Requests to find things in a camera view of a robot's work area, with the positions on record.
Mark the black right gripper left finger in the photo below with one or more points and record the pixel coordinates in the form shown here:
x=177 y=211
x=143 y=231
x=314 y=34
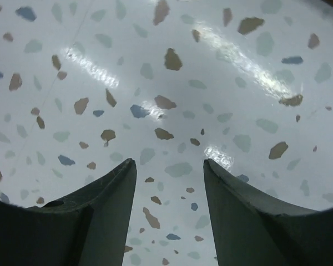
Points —
x=86 y=227

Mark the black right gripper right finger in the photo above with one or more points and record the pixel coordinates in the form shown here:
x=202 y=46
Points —
x=251 y=227

